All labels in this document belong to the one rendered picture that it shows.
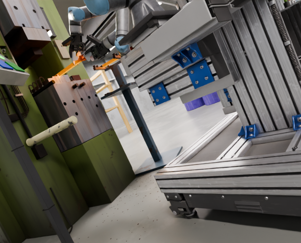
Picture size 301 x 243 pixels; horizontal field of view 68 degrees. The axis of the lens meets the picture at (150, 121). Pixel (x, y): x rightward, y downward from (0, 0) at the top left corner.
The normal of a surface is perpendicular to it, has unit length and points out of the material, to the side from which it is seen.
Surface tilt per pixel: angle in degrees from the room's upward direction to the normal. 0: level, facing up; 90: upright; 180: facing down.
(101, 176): 90
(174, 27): 90
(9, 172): 90
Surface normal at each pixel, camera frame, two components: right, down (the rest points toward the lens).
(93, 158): 0.81, -0.33
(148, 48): -0.65, 0.36
